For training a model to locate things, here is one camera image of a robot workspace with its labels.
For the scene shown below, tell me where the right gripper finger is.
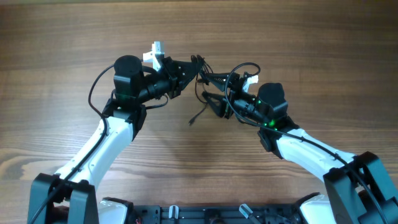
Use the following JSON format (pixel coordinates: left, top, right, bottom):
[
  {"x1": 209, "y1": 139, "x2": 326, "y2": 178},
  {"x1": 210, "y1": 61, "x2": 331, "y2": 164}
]
[
  {"x1": 198, "y1": 71, "x2": 229, "y2": 91},
  {"x1": 201, "y1": 91, "x2": 226, "y2": 118}
]

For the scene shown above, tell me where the black usb cable bundle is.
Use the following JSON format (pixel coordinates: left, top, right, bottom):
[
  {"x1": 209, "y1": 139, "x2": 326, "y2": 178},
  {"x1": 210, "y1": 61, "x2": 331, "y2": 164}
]
[{"x1": 188, "y1": 54, "x2": 215, "y2": 126}]

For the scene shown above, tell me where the right camera black cable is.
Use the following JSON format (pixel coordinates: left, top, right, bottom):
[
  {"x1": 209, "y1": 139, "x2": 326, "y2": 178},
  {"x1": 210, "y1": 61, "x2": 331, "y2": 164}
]
[{"x1": 223, "y1": 62, "x2": 391, "y2": 224}]

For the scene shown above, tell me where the camera black cable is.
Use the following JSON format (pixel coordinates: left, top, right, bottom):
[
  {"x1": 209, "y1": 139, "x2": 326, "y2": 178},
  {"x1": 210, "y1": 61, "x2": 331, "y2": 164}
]
[
  {"x1": 27, "y1": 63, "x2": 169, "y2": 224},
  {"x1": 223, "y1": 62, "x2": 391, "y2": 224}
]

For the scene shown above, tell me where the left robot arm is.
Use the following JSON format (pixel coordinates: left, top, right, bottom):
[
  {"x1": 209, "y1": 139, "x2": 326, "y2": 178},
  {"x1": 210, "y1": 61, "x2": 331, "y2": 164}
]
[{"x1": 27, "y1": 53, "x2": 205, "y2": 223}]

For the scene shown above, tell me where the left camera black cable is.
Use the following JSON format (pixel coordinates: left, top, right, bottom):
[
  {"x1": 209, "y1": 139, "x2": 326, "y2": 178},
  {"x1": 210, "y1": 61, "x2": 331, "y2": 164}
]
[{"x1": 27, "y1": 63, "x2": 169, "y2": 224}]

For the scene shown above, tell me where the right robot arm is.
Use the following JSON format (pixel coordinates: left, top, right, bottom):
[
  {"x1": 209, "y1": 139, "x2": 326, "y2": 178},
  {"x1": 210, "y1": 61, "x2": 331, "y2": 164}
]
[{"x1": 198, "y1": 72, "x2": 397, "y2": 223}]

